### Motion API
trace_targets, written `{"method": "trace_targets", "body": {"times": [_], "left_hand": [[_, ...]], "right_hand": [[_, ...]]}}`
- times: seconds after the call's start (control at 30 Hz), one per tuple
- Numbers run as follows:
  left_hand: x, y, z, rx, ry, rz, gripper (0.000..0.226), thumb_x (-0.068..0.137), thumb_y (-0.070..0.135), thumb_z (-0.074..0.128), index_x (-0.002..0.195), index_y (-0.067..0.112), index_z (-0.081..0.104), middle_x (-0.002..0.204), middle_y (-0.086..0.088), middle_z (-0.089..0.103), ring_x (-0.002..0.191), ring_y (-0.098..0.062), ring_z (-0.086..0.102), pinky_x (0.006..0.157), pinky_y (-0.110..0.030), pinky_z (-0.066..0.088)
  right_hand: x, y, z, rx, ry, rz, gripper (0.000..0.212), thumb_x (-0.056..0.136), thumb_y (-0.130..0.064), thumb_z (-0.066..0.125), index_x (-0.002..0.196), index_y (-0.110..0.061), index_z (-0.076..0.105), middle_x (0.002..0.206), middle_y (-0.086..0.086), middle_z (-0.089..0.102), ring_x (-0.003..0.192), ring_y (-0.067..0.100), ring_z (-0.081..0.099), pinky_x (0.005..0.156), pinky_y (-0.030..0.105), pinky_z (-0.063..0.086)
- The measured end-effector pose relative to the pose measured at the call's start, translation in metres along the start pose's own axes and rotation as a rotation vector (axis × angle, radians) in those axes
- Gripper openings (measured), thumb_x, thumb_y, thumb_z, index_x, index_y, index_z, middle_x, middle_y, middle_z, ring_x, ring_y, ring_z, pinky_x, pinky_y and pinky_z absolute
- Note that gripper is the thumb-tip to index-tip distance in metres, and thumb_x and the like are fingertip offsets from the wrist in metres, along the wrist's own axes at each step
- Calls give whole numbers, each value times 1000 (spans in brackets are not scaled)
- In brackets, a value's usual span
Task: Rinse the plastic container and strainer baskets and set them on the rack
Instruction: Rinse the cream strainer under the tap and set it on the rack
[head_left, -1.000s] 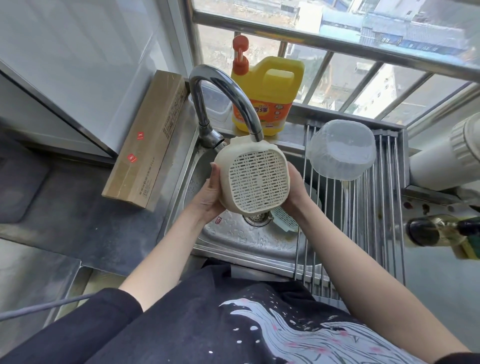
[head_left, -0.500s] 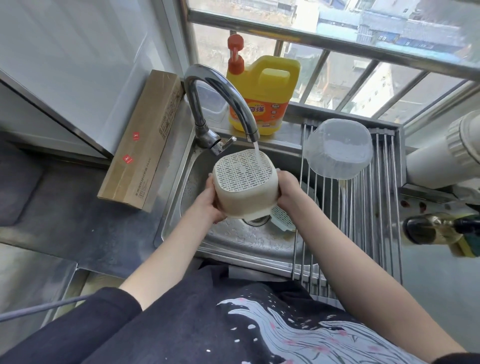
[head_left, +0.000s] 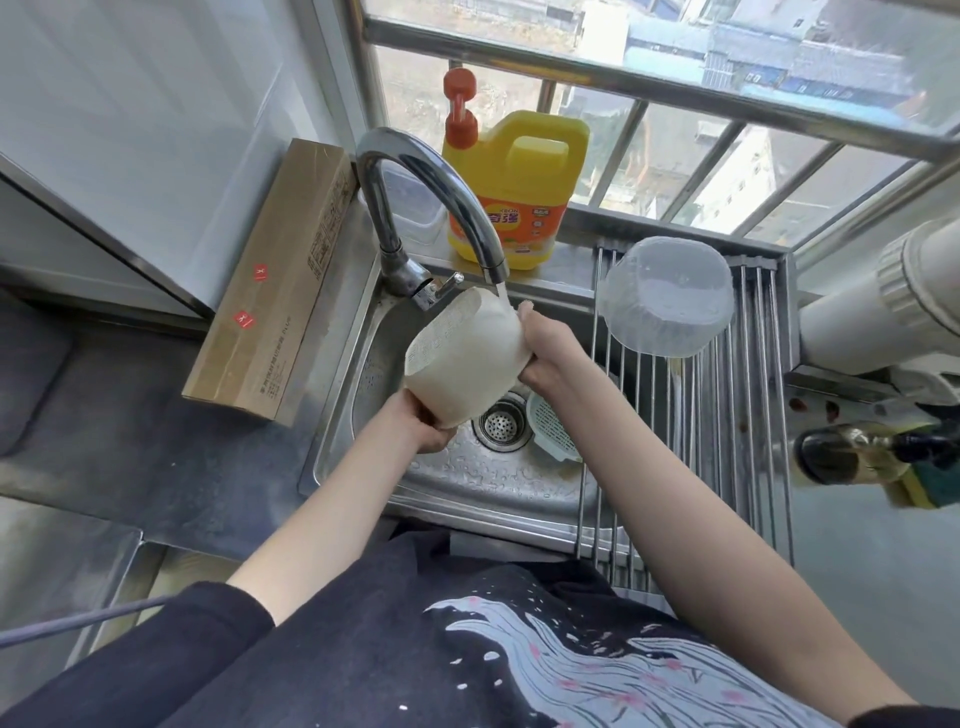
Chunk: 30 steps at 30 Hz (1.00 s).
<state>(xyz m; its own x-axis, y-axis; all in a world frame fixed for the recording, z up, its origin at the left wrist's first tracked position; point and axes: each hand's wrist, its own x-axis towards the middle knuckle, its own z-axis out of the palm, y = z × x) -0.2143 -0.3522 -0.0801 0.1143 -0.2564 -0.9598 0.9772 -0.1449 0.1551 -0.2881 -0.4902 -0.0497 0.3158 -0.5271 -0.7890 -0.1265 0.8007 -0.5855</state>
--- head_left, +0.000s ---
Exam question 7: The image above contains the person's right hand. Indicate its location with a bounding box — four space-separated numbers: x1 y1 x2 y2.
516 300 594 399

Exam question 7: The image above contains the person's left hand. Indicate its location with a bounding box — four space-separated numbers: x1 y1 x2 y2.
384 388 457 456

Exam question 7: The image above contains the person's left forearm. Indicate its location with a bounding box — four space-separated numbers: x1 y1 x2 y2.
226 408 421 627

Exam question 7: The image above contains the person's right forearm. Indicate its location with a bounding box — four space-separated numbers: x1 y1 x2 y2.
540 352 918 726

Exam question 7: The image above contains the stainless steel sink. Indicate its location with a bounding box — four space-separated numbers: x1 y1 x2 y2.
298 255 624 556

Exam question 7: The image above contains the metal sink drain strainer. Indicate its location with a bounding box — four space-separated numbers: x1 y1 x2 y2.
472 391 535 453

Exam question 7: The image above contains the white round plastic lid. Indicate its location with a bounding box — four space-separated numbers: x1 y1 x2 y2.
525 390 583 464

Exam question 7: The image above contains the yellow dish soap jug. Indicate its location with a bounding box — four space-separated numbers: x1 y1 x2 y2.
441 67 591 272

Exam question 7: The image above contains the clear plastic bowl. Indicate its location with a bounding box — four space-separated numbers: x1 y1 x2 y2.
596 236 735 360

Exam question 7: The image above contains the chrome gooseneck faucet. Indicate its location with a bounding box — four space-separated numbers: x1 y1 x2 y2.
354 126 510 313

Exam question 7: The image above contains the black printed shirt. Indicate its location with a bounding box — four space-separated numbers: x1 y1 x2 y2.
0 525 960 728

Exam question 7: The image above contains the metal roll-up drying rack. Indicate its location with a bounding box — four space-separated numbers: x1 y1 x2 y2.
573 240 796 594

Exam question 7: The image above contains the brown cardboard box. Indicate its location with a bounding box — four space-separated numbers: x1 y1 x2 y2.
181 138 358 428

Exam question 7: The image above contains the metal window railing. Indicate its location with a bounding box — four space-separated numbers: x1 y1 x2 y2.
341 0 960 256

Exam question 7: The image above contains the white drain pipe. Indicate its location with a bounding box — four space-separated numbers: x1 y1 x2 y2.
796 217 960 376

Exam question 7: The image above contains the grey cable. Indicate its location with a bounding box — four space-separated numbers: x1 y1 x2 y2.
0 594 174 651

